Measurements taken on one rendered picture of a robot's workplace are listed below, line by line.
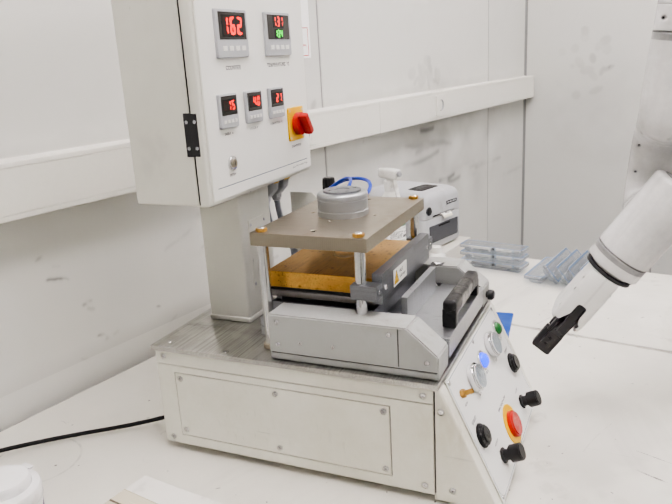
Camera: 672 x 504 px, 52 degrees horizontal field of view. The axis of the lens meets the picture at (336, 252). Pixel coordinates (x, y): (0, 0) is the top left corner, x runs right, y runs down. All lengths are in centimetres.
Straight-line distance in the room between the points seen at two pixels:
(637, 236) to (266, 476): 64
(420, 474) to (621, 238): 44
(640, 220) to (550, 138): 236
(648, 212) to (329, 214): 45
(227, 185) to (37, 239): 46
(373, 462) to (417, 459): 7
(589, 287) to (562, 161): 235
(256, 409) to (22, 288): 51
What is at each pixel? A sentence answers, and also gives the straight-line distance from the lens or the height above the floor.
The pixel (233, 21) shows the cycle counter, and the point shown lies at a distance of 103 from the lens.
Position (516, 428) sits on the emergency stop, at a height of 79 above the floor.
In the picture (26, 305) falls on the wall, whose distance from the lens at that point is 136.
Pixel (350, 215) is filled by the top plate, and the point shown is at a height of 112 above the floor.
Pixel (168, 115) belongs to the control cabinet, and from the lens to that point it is 99.
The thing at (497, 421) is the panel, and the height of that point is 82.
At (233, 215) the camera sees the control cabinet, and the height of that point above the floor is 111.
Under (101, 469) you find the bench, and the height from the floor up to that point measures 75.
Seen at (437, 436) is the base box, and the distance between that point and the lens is 95.
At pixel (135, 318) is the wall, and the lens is 151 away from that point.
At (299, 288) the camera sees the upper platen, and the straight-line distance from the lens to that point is 102.
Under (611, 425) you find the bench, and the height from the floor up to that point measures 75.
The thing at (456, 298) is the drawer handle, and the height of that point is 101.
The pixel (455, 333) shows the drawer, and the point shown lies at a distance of 98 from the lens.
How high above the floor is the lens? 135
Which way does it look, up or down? 16 degrees down
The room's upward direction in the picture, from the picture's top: 3 degrees counter-clockwise
